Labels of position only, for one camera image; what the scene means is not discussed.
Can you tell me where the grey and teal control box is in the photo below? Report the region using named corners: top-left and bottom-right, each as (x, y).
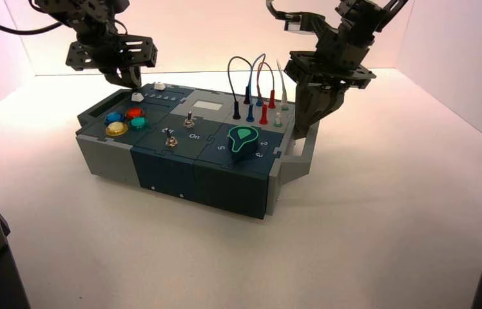
top-left (75, 80), bottom-right (321, 220)

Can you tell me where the blue jumper cable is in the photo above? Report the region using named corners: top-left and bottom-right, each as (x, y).
top-left (246, 53), bottom-right (267, 123)

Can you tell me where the green and teal rotary knob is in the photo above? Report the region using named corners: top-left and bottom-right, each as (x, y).
top-left (227, 124), bottom-right (260, 162)

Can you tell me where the white jumper cable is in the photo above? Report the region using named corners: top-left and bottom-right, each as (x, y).
top-left (273, 59), bottom-right (289, 128)

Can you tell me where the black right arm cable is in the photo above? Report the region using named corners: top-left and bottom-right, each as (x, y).
top-left (265, 0), bottom-right (289, 20)

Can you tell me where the black jumper cable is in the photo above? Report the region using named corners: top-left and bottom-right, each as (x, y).
top-left (227, 55), bottom-right (254, 120)

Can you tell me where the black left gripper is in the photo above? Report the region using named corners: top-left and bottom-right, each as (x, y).
top-left (64, 35), bottom-right (159, 90)

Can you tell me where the yellow round push button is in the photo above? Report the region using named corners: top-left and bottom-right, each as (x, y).
top-left (105, 122), bottom-right (129, 137)

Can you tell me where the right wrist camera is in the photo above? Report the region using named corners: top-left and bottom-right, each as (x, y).
top-left (282, 12), bottom-right (325, 35)

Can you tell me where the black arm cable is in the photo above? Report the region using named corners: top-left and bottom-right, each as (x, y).
top-left (265, 0), bottom-right (289, 20)
top-left (0, 0), bottom-right (63, 36)

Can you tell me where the red jumper cable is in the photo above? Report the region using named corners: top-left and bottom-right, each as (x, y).
top-left (256, 61), bottom-right (277, 126)

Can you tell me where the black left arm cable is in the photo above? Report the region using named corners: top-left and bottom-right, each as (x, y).
top-left (0, 0), bottom-right (63, 36)

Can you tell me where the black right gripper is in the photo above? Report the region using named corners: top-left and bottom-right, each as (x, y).
top-left (285, 25), bottom-right (377, 140)

